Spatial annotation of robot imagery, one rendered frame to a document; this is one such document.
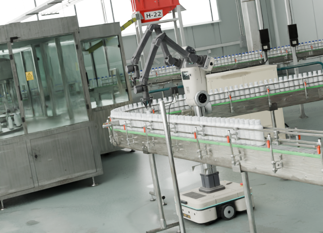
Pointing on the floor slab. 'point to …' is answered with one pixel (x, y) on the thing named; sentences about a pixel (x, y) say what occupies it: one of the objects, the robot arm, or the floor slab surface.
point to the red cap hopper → (151, 2)
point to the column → (250, 24)
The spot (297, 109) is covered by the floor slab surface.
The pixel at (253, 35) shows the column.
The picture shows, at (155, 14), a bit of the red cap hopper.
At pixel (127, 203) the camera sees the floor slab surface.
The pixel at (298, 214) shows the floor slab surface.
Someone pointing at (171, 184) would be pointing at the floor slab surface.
